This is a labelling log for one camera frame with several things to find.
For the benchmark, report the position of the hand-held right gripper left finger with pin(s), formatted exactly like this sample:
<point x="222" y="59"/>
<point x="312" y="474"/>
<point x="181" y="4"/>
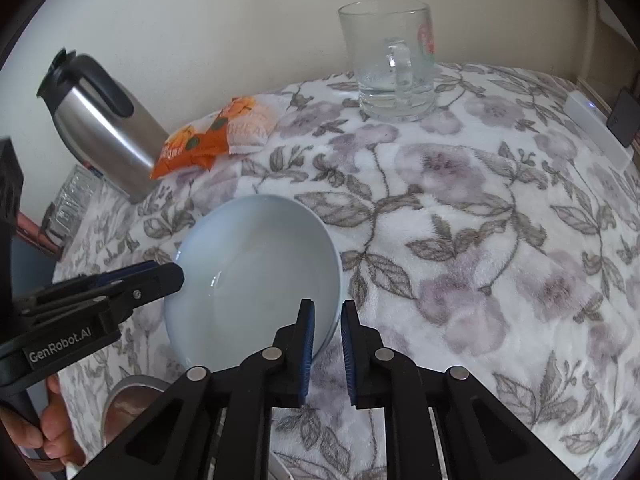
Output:
<point x="305" y="355"/>

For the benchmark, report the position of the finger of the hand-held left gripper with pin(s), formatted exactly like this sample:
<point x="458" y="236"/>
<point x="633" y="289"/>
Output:
<point x="120" y="274"/>
<point x="150" y="285"/>

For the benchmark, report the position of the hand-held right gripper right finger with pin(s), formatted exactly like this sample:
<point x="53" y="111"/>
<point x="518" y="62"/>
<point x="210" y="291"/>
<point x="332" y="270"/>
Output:
<point x="350" y="360"/>

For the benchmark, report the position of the stainless steel basin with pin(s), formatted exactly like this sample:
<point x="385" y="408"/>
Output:
<point x="140" y="382"/>

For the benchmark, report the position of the pale blue bowl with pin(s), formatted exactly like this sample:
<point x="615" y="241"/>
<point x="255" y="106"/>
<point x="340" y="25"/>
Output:
<point x="260" y="260"/>

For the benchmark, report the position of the person's left hand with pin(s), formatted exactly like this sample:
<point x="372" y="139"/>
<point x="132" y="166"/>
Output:
<point x="55" y="432"/>

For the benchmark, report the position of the dark blue cabinet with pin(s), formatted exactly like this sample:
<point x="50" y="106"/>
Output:
<point x="30" y="270"/>

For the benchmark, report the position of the small clear glass cup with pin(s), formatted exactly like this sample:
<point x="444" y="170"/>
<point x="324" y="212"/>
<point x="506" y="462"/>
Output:
<point x="82" y="195"/>

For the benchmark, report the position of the pink board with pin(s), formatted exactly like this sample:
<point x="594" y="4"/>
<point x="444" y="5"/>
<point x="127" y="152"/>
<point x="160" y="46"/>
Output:
<point x="30" y="232"/>

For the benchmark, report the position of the stainless steel thermos jug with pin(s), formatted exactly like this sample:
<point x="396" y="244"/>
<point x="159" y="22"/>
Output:
<point x="110" y="135"/>

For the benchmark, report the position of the orange and white snack packet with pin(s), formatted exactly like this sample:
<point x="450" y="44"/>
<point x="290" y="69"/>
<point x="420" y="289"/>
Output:
<point x="250" y="130"/>

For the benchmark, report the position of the clear glass mug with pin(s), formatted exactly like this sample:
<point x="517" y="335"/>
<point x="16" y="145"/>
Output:
<point x="380" y="60"/>

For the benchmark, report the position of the white power strip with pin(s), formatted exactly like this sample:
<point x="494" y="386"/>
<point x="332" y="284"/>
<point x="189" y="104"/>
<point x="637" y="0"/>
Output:
<point x="590" y="120"/>

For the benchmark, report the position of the black power adapter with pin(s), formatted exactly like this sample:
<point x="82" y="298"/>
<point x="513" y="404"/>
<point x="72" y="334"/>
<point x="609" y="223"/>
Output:
<point x="625" y="120"/>

